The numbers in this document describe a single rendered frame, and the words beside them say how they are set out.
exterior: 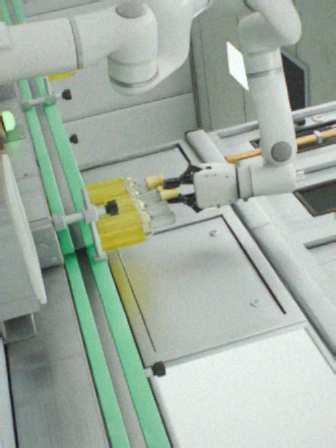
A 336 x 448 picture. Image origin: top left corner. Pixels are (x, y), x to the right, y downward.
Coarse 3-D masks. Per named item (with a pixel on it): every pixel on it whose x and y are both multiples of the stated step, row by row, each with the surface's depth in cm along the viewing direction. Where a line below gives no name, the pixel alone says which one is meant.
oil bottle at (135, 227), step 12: (120, 216) 154; (132, 216) 153; (144, 216) 152; (96, 228) 151; (108, 228) 150; (120, 228) 150; (132, 228) 151; (144, 228) 152; (108, 240) 151; (120, 240) 152; (132, 240) 153; (144, 240) 153
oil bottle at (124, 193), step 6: (108, 192) 163; (114, 192) 163; (120, 192) 163; (126, 192) 162; (132, 192) 162; (138, 192) 163; (90, 198) 162; (96, 198) 162; (102, 198) 162; (108, 198) 161; (114, 198) 161; (120, 198) 161; (126, 198) 160; (96, 204) 160; (102, 204) 160
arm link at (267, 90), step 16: (256, 80) 154; (272, 80) 154; (256, 96) 154; (272, 96) 153; (256, 112) 154; (272, 112) 152; (288, 112) 152; (272, 128) 152; (288, 128) 152; (272, 144) 153; (288, 144) 153; (272, 160) 155; (288, 160) 154
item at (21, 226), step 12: (12, 180) 121; (12, 192) 107; (12, 204) 106; (12, 216) 108; (24, 216) 126; (24, 228) 109; (24, 240) 109; (24, 252) 111; (36, 264) 127; (36, 276) 113; (36, 288) 115
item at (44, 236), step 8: (32, 224) 132; (40, 224) 132; (48, 224) 132; (32, 232) 131; (40, 232) 132; (48, 232) 132; (40, 240) 133; (48, 240) 133; (56, 240) 134; (40, 248) 133; (48, 248) 134; (56, 248) 134; (40, 256) 134; (48, 256) 135; (56, 256) 135; (40, 264) 135; (48, 264) 136; (56, 264) 136
